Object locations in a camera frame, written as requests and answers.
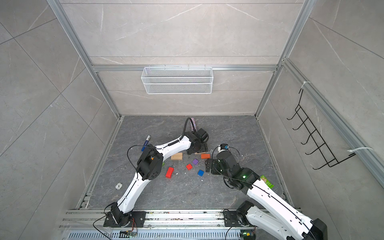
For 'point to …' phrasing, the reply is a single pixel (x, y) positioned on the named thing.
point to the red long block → (169, 172)
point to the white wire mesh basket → (178, 80)
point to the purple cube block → (195, 161)
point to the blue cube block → (200, 172)
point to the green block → (163, 164)
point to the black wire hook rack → (321, 146)
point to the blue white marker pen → (145, 143)
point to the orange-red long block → (204, 156)
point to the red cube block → (189, 166)
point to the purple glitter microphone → (193, 126)
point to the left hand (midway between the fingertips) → (202, 148)
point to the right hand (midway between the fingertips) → (212, 161)
